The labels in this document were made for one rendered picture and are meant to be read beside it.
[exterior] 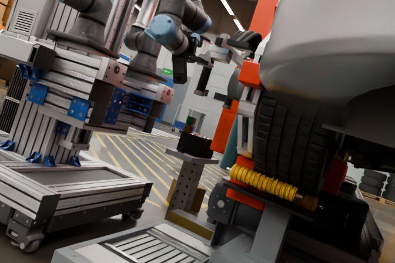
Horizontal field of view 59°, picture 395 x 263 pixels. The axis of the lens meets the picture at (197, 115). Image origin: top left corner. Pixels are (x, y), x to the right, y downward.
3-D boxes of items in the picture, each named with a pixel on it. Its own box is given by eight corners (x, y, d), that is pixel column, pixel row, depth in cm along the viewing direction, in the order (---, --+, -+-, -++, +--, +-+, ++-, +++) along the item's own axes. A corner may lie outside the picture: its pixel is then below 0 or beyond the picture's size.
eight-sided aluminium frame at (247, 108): (240, 157, 116) (290, 4, 117) (222, 151, 119) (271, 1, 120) (272, 161, 166) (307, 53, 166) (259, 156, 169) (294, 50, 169)
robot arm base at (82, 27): (59, 32, 143) (66, 9, 143) (83, 43, 157) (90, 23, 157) (87, 40, 137) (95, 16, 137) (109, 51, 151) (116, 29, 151)
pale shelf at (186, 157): (190, 163, 187) (192, 158, 187) (164, 152, 194) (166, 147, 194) (218, 164, 226) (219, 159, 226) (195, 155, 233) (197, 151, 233)
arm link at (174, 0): (179, -3, 116) (173, 28, 115) (158, -20, 106) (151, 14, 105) (199, -5, 111) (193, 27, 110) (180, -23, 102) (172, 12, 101)
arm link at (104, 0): (112, 27, 149) (122, -3, 149) (87, 13, 137) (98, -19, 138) (94, 24, 155) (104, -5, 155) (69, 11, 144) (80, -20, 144)
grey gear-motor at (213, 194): (276, 288, 147) (302, 209, 147) (191, 245, 164) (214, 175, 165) (284, 276, 163) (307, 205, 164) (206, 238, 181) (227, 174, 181)
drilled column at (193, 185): (177, 229, 205) (199, 161, 206) (163, 222, 209) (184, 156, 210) (184, 226, 214) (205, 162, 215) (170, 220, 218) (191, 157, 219)
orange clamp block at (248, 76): (265, 91, 116) (258, 86, 108) (243, 86, 120) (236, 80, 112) (271, 71, 117) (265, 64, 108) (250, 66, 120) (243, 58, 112)
